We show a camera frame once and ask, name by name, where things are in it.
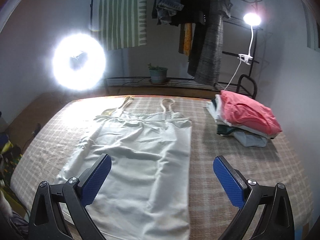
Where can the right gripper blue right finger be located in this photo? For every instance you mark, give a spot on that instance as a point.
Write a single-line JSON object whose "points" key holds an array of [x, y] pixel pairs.
{"points": [[276, 220]]}

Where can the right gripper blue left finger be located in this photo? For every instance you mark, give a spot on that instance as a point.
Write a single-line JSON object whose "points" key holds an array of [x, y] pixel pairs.
{"points": [[46, 218]]}

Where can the white camisole top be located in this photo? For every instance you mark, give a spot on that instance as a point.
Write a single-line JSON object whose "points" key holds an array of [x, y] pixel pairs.
{"points": [[146, 193]]}

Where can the black metal clothes rack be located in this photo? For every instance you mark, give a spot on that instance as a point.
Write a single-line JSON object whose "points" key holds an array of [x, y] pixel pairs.
{"points": [[189, 83]]}

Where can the light blue folded garment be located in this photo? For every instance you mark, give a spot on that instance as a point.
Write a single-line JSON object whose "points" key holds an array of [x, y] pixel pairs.
{"points": [[249, 139]]}

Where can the dark green folded garment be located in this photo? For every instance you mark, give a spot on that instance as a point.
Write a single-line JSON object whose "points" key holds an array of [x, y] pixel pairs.
{"points": [[225, 130]]}

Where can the pink folded garment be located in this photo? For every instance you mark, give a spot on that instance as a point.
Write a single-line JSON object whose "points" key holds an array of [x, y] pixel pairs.
{"points": [[239, 109]]}

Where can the hanging grey plaid coat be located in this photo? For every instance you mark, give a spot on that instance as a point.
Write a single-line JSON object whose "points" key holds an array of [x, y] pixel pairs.
{"points": [[206, 50]]}

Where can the green potted plant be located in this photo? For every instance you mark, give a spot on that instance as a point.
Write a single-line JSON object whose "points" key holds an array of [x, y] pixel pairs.
{"points": [[158, 75]]}

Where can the white clip-on lamp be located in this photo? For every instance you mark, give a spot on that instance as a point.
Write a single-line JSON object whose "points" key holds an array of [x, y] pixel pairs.
{"points": [[250, 21]]}

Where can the hanging yellow patterned garment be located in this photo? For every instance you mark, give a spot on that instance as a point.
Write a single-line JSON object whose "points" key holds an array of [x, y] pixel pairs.
{"points": [[186, 35]]}

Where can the hanging blue denim jacket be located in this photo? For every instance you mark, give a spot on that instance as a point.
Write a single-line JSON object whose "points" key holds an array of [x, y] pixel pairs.
{"points": [[164, 10]]}

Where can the bright ring light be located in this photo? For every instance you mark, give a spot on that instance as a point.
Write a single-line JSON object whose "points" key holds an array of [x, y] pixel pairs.
{"points": [[78, 62]]}

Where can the green striped wall hanging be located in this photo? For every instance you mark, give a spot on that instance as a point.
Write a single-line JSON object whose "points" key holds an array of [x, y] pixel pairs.
{"points": [[122, 23]]}

